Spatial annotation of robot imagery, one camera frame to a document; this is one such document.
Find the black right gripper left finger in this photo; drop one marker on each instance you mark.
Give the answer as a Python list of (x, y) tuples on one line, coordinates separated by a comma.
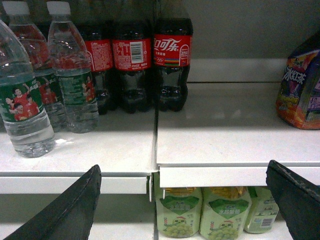
[(70, 216)]

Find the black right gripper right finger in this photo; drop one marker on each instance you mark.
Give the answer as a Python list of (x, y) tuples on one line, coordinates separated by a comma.
[(298, 200)]

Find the white left shelf board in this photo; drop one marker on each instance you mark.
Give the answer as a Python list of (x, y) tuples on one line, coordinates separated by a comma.
[(123, 146)]

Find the white shelf board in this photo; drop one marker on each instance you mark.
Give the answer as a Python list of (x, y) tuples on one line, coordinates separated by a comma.
[(226, 134), (123, 146)]

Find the front left water bottle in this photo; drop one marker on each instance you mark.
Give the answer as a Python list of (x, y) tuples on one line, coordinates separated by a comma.
[(24, 116)]

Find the white right shelf board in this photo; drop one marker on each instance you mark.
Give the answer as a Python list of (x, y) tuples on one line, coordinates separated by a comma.
[(226, 134)]

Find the middle water bottle white cap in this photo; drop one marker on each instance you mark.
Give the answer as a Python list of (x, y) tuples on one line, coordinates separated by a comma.
[(71, 64)]

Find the rear left water bottle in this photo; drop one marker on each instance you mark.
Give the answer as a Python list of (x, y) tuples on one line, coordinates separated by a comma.
[(36, 46)]

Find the right green grape drink bottle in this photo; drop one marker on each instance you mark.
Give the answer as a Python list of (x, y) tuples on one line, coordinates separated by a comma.
[(263, 210)]

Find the green grape drink bottle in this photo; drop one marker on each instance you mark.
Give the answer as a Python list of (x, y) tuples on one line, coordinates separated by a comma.
[(224, 212), (263, 210), (178, 211)]

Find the middle green grape drink bottle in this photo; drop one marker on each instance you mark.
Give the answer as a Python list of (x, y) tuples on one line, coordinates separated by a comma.
[(224, 212)]

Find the purple orange iced tea pack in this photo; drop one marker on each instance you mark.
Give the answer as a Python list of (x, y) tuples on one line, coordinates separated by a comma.
[(298, 99)]

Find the left green grape drink bottle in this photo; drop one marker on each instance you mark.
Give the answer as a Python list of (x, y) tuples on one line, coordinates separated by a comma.
[(178, 211)]

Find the middle cola bottle barcode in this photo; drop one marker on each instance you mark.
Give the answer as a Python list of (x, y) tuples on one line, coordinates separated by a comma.
[(131, 42)]

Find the left cola bottle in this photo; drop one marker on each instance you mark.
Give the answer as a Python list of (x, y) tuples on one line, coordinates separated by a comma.
[(94, 29)]

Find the right cola bottle red label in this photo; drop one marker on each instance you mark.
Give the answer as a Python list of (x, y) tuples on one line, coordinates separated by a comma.
[(172, 46)]

